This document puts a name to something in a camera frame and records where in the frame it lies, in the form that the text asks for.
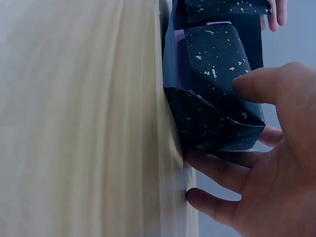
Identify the person's left hand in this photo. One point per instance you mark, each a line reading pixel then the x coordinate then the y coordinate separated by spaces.
pixel 277 12

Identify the person's right hand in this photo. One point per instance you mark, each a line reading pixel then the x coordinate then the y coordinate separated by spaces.
pixel 284 177

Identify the person's left fingers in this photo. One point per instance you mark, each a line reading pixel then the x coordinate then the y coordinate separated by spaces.
pixel 277 13

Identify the person's right thumb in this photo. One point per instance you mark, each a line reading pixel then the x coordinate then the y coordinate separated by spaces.
pixel 266 84

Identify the black gold-flecked wrapping paper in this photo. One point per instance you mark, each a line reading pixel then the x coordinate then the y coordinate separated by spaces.
pixel 212 74

